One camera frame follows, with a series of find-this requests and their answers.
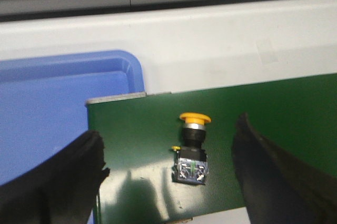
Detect green conveyor belt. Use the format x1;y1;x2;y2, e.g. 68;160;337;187
87;74;336;223

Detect blue plastic bin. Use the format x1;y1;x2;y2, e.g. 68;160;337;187
1;51;144;186

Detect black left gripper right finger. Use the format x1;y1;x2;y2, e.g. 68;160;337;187
231;113;336;223

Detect yellow mushroom push button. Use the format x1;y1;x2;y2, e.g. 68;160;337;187
172;112;212;186

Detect grey rear conveyor rail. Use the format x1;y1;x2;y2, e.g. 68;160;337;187
1;0;336;93

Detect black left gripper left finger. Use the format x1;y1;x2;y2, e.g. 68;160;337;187
1;130;110;223

